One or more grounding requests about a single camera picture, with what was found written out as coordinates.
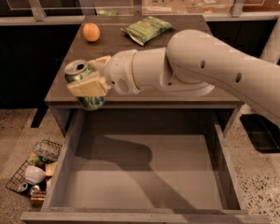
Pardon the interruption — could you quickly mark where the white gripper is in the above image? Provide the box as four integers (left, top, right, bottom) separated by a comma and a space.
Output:
66, 49, 140, 97

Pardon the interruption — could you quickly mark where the green soda can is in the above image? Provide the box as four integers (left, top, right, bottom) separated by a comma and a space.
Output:
64, 60, 105, 111

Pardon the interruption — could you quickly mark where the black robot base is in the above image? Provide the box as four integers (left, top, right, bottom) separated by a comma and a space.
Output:
240, 114, 280, 153

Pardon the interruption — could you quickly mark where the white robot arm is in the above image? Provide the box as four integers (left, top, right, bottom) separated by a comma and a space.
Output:
64, 15, 280, 127

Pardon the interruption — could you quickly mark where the open grey top drawer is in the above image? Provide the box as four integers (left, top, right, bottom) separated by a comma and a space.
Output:
21, 109, 270, 224

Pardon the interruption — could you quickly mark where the silver can in basket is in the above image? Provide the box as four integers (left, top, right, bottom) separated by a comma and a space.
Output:
29, 185, 41, 195
17, 182, 29, 193

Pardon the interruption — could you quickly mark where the orange fruit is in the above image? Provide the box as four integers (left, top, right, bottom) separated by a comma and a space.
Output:
82, 23, 100, 42

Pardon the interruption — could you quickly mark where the green chip bag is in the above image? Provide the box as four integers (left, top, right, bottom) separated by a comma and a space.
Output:
120, 16, 174, 46

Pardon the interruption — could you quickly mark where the white paper bowl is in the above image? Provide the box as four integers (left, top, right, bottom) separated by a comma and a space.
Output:
191, 84, 214, 97

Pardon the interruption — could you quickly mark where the black wire basket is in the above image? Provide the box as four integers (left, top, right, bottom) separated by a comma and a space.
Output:
6, 140, 63, 196

